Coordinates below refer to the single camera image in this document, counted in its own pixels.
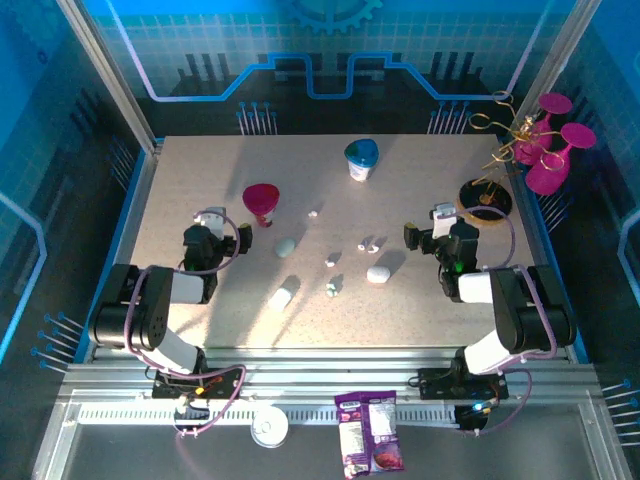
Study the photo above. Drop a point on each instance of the pale grey oval charging case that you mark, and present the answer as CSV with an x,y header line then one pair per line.
x,y
285,248

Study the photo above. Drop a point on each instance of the white rectangular charging case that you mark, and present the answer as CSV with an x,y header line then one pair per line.
x,y
280,299

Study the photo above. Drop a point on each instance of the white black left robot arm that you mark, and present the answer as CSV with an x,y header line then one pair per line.
x,y
150,320

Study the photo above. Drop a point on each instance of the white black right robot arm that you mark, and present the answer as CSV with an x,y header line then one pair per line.
x,y
525,320

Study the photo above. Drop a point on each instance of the white oval charging case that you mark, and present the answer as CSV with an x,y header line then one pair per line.
x,y
378,275

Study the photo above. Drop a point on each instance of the red lidded plastic cup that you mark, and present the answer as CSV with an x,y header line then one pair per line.
x,y
260,197

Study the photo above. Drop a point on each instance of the blue lidded white cup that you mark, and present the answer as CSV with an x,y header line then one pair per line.
x,y
361,152

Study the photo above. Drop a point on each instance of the pink wine glass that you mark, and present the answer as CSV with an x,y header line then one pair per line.
x,y
545,177
555,103

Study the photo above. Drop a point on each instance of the white round lid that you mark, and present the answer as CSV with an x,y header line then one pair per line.
x,y
270,427

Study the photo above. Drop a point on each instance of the purple snack bag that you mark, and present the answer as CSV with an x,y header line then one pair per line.
x,y
367,430

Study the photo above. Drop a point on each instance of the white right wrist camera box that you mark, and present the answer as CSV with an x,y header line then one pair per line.
x,y
444,220

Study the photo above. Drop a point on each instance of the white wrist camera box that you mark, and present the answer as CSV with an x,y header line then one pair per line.
x,y
444,220
214,222

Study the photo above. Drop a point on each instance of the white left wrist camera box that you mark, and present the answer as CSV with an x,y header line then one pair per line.
x,y
214,222

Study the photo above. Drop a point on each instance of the aluminium table side rail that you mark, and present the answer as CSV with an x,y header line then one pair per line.
x,y
524,205
140,200

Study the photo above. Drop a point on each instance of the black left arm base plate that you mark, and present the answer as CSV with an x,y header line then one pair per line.
x,y
230,377

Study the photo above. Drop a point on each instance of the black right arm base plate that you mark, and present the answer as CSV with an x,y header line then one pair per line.
x,y
435,385

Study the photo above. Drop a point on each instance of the long aluminium frame rail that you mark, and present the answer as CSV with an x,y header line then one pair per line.
x,y
320,370

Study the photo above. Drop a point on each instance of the aluminium frame post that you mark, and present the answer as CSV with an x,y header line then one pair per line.
x,y
114,75
560,50

